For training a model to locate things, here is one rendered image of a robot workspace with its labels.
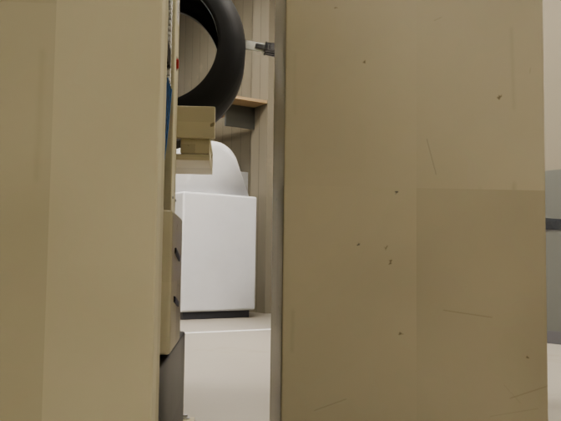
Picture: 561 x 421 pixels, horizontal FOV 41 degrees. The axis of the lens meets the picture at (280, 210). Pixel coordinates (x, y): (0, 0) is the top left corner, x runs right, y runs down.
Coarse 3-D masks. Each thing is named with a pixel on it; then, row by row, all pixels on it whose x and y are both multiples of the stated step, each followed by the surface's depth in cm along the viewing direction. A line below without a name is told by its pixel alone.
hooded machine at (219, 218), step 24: (216, 144) 656; (216, 168) 654; (192, 192) 634; (216, 192) 653; (240, 192) 668; (192, 216) 632; (216, 216) 646; (240, 216) 661; (192, 240) 631; (216, 240) 645; (240, 240) 660; (192, 264) 630; (216, 264) 644; (240, 264) 658; (192, 288) 628; (216, 288) 642; (240, 288) 657; (192, 312) 632; (216, 312) 646; (240, 312) 661
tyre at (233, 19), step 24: (192, 0) 264; (216, 0) 238; (216, 24) 236; (240, 24) 242; (216, 48) 266; (240, 48) 240; (216, 72) 236; (240, 72) 242; (192, 96) 234; (216, 96) 237; (216, 120) 256
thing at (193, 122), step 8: (184, 112) 224; (192, 112) 224; (200, 112) 224; (208, 112) 224; (184, 120) 224; (192, 120) 224; (200, 120) 224; (208, 120) 224; (184, 128) 224; (192, 128) 224; (200, 128) 224; (208, 128) 224; (184, 136) 223; (192, 136) 224; (200, 136) 224; (208, 136) 224
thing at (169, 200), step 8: (176, 0) 214; (176, 8) 214; (176, 16) 214; (176, 24) 215; (176, 32) 215; (176, 40) 216; (176, 48) 216; (176, 56) 217; (176, 72) 218; (176, 80) 219; (176, 88) 219; (176, 96) 220; (176, 104) 220; (176, 112) 221; (176, 120) 221; (176, 128) 222; (168, 136) 210; (176, 136) 222; (168, 144) 210; (168, 152) 210; (168, 160) 210; (168, 168) 210; (168, 176) 210; (168, 184) 209; (168, 192) 209; (168, 200) 209; (168, 208) 209
